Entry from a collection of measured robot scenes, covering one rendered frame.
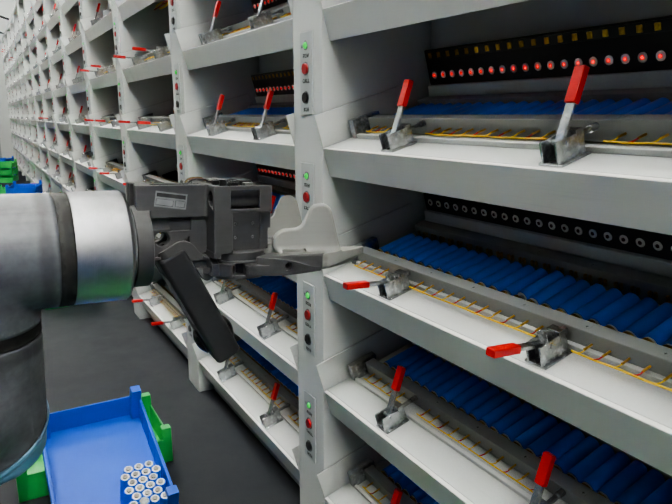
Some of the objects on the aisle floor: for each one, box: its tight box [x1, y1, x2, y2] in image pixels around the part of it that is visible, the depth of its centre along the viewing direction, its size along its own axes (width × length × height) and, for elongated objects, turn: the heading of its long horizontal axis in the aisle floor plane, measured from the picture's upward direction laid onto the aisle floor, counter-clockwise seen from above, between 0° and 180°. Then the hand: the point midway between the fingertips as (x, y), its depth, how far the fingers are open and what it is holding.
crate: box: [42, 385, 179, 504], centre depth 118 cm, size 30×20×8 cm
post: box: [293, 0, 431, 504], centre depth 98 cm, size 20×9×173 cm, turn 120°
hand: (336, 252), depth 62 cm, fingers open, 5 cm apart
